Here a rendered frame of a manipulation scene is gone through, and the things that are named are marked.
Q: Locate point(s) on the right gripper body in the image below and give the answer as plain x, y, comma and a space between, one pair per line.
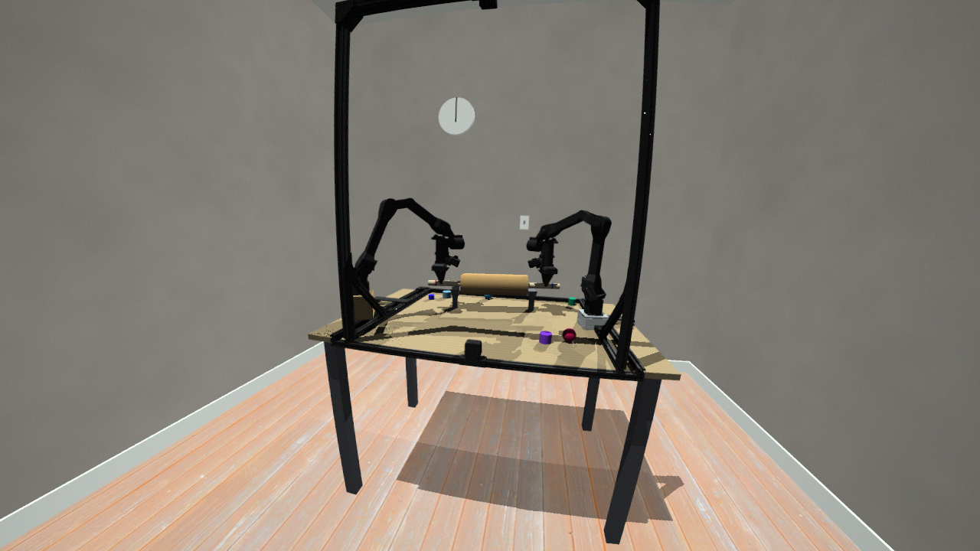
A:
548, 262

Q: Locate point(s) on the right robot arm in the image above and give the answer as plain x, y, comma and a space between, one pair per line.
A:
591, 283

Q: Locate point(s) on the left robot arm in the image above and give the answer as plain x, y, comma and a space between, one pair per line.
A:
366, 263

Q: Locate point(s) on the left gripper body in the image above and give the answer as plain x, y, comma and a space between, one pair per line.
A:
440, 259

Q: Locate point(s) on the cream cylindrical bar with blue band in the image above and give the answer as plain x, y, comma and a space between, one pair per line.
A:
494, 284

